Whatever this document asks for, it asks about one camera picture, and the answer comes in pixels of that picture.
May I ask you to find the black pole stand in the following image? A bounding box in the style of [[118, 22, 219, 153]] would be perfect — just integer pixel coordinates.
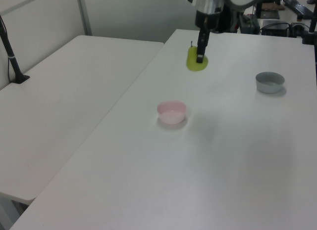
[[0, 14, 31, 85]]

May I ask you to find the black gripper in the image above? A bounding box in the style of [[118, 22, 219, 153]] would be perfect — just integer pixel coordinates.
[[195, 10, 221, 64]]

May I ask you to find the black device with green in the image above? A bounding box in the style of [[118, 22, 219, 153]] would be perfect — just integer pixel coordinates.
[[238, 14, 261, 35]]

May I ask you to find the grey bowl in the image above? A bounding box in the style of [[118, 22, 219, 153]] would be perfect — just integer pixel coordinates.
[[255, 71, 285, 94]]

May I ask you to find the pink bowl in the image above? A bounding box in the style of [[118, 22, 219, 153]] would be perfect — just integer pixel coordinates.
[[157, 100, 187, 125]]

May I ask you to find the black keyboard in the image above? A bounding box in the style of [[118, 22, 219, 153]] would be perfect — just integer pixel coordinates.
[[282, 0, 314, 18]]

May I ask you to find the black computer box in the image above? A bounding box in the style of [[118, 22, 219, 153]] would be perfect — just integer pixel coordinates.
[[261, 21, 291, 37]]

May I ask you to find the white side table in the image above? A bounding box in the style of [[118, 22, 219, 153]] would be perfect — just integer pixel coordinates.
[[0, 35, 165, 201]]

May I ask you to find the grey partition post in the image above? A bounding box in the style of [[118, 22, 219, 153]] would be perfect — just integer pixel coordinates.
[[75, 0, 93, 37]]

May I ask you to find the dark laptop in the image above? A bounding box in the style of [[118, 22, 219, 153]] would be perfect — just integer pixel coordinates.
[[257, 2, 281, 19]]

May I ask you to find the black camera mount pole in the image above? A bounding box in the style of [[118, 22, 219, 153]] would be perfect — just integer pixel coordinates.
[[301, 7, 317, 46]]

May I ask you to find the green pear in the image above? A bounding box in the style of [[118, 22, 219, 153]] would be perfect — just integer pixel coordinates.
[[185, 41, 209, 72]]

